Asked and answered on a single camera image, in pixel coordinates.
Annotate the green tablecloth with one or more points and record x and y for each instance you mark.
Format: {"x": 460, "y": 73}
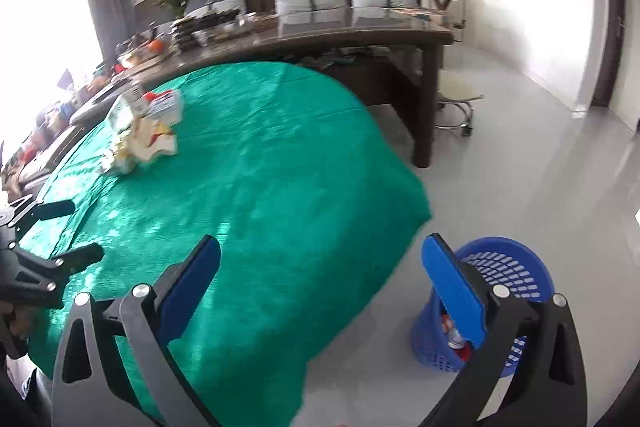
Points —
{"x": 250, "y": 182}

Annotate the glass bowl of dark fruit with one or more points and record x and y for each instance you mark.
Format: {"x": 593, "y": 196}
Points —
{"x": 217, "y": 27}

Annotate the crushed red can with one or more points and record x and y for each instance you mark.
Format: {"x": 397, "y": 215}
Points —
{"x": 452, "y": 336}

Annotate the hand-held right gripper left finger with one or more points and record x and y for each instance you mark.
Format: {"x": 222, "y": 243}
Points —
{"x": 192, "y": 287}

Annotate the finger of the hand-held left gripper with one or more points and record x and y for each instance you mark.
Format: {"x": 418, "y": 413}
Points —
{"x": 75, "y": 259}
{"x": 52, "y": 209}

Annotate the glass bowl with orange fruit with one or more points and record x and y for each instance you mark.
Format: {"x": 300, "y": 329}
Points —
{"x": 145, "y": 49}

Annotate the blue plastic mesh basket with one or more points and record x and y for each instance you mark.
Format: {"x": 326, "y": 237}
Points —
{"x": 520, "y": 267}

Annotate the dark wooden door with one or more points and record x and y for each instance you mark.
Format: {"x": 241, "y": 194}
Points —
{"x": 607, "y": 32}

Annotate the white snack wrapper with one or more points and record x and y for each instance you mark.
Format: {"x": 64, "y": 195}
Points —
{"x": 145, "y": 144}

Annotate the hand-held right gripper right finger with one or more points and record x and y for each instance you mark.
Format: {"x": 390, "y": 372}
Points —
{"x": 452, "y": 292}

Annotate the dark wooden coffee table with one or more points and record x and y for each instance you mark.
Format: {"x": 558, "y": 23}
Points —
{"x": 350, "y": 32}

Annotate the cream rolling stool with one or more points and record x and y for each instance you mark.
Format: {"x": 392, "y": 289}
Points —
{"x": 457, "y": 87}

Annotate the cluster of small bottles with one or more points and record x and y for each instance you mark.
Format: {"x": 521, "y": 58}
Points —
{"x": 55, "y": 117}

